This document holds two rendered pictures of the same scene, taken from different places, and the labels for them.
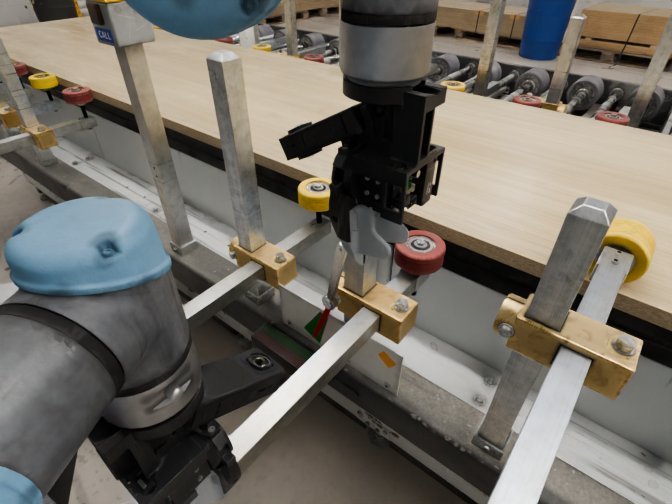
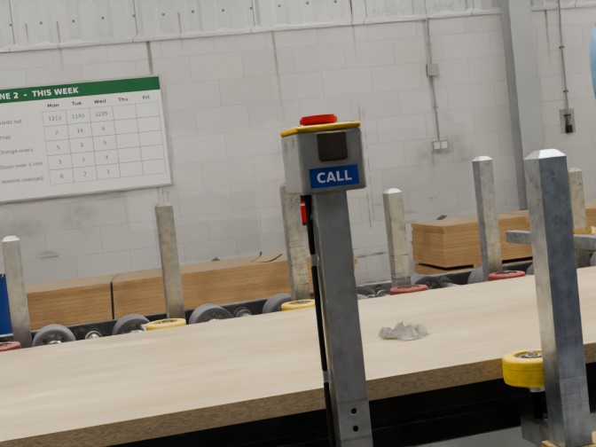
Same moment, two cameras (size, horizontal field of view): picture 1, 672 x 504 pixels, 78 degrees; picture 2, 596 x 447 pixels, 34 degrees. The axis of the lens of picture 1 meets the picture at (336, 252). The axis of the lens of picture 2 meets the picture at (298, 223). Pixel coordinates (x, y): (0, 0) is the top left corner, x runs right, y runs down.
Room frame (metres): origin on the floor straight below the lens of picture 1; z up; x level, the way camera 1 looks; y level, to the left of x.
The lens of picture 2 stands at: (0.21, 1.20, 1.17)
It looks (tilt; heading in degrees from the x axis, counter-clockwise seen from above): 3 degrees down; 307
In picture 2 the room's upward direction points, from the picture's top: 6 degrees counter-clockwise
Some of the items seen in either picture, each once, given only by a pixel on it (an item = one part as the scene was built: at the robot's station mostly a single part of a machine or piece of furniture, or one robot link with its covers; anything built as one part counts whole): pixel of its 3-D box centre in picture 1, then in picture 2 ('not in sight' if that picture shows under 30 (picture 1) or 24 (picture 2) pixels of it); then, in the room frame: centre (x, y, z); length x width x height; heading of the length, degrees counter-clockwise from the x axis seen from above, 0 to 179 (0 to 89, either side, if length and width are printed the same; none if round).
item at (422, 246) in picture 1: (416, 268); not in sight; (0.54, -0.14, 0.85); 0.08 x 0.08 x 0.11
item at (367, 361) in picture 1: (334, 337); not in sight; (0.48, 0.00, 0.75); 0.26 x 0.01 x 0.10; 51
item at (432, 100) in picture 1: (386, 145); not in sight; (0.37, -0.05, 1.15); 0.09 x 0.08 x 0.12; 51
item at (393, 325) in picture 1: (372, 302); not in sight; (0.46, -0.06, 0.85); 0.14 x 0.06 x 0.05; 51
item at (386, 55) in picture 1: (387, 49); not in sight; (0.37, -0.04, 1.23); 0.08 x 0.08 x 0.05
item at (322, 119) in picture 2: not in sight; (318, 123); (0.79, 0.36, 1.22); 0.04 x 0.04 x 0.02
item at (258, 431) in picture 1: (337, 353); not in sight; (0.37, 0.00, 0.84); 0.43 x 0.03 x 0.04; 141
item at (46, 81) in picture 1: (48, 91); not in sight; (1.50, 1.01, 0.85); 0.08 x 0.08 x 0.11
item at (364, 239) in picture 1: (368, 243); not in sight; (0.36, -0.03, 1.04); 0.06 x 0.03 x 0.09; 51
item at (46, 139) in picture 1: (37, 134); not in sight; (1.24, 0.92, 0.80); 0.14 x 0.06 x 0.05; 51
